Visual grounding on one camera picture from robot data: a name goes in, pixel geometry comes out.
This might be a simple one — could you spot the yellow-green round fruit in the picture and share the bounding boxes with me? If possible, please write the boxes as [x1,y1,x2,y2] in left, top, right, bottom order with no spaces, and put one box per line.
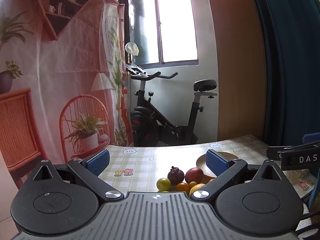
[156,178,171,191]

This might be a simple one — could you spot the window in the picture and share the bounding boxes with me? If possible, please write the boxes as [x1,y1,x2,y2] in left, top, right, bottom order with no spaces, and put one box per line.
[127,0,199,68]

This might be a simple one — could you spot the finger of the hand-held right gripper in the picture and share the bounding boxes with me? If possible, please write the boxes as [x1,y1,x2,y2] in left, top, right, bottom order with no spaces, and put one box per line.
[266,133,320,160]

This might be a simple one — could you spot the black exercise bike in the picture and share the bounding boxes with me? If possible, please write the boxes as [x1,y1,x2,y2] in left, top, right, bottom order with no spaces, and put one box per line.
[125,64,218,147]

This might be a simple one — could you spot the dark blue curtain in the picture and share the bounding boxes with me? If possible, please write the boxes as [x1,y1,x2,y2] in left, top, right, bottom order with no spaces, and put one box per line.
[247,0,320,147]

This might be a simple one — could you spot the metal stand pole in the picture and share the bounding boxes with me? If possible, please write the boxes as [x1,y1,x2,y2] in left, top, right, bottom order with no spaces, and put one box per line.
[126,54,132,147]

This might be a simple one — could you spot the white cap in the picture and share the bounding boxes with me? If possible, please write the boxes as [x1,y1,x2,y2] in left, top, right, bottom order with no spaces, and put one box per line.
[125,42,139,56]

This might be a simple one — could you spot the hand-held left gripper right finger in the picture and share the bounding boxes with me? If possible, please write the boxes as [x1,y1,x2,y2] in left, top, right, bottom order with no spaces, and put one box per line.
[190,149,292,202]

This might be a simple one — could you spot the checked tablecloth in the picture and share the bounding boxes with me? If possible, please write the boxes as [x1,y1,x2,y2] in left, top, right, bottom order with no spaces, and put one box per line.
[97,134,318,200]

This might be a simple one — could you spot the dark purple mangosteen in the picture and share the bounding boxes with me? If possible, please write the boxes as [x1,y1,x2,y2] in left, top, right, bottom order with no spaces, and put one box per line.
[167,166,185,186]

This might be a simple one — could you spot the wooden cabinet side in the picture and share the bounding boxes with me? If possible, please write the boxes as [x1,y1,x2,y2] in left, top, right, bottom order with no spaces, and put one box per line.
[204,0,267,140]

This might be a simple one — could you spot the printed wall cloth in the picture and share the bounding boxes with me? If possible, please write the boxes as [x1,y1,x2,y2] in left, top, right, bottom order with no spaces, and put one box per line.
[0,0,133,190]

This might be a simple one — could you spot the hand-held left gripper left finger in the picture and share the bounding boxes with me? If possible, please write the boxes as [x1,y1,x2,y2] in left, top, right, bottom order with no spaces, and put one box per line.
[32,149,125,202]

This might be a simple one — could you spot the large yellow lemon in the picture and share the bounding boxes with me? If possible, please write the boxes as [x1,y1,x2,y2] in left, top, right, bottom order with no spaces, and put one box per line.
[189,183,207,197]

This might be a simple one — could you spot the red apple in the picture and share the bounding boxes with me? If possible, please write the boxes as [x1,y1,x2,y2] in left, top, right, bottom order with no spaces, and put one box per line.
[184,167,205,184]

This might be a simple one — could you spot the beige oval plate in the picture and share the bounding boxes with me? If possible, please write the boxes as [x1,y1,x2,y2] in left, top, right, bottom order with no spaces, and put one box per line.
[196,151,240,178]

